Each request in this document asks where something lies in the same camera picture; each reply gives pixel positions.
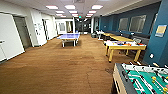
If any grey trash bin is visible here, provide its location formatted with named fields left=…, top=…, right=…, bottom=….
left=91, top=32, right=98, bottom=39

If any blue ping pong table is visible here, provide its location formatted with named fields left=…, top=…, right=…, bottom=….
left=56, top=32, right=81, bottom=48

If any long wooden table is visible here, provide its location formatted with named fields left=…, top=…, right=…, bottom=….
left=99, top=31, right=116, bottom=40
left=109, top=34, right=135, bottom=43

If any yellow air hockey table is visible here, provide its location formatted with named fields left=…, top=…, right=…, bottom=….
left=105, top=40, right=148, bottom=63

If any ceiling light panel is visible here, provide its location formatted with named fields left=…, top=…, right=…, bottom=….
left=64, top=4, right=77, bottom=10
left=45, top=4, right=60, bottom=10
left=90, top=4, right=104, bottom=10

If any interior glass window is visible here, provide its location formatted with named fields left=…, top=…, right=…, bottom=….
left=128, top=14, right=147, bottom=34
left=118, top=17, right=130, bottom=33

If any green foosball table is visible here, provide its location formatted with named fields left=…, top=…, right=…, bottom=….
left=112, top=62, right=168, bottom=94

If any large white door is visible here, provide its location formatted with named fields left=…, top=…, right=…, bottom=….
left=0, top=12, right=26, bottom=62

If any white wall outlet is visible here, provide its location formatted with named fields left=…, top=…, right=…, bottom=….
left=148, top=53, right=155, bottom=60

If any yellow wall sign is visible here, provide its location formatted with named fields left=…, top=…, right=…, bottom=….
left=154, top=23, right=168, bottom=39

